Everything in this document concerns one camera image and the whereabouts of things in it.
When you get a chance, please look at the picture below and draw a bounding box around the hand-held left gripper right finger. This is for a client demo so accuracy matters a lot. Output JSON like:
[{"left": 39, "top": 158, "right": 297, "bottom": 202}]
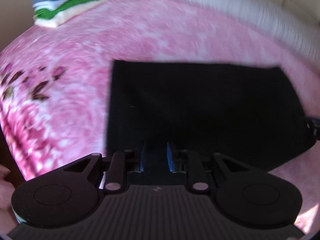
[{"left": 166, "top": 141, "right": 253, "bottom": 193}]

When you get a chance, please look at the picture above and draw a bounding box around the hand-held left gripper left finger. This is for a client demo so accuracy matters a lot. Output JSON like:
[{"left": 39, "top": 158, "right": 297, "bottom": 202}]
[{"left": 62, "top": 142, "right": 146, "bottom": 193}]

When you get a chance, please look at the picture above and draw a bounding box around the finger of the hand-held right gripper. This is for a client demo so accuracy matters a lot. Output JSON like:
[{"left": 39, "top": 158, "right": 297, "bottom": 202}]
[{"left": 305, "top": 116, "right": 320, "bottom": 141}]

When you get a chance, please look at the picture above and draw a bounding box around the black garment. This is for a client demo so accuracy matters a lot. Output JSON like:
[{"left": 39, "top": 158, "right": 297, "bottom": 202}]
[{"left": 105, "top": 60, "right": 317, "bottom": 173}]

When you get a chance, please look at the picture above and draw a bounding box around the pink floral blanket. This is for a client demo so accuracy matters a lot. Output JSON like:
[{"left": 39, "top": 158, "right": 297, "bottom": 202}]
[{"left": 0, "top": 0, "right": 320, "bottom": 233}]

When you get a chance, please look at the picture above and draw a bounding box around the white striped duvet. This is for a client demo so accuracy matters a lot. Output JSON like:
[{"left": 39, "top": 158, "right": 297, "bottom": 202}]
[{"left": 99, "top": 0, "right": 320, "bottom": 61}]

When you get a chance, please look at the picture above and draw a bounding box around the green knitted folded garment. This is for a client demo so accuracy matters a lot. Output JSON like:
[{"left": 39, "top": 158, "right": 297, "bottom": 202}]
[{"left": 34, "top": 0, "right": 102, "bottom": 21}]

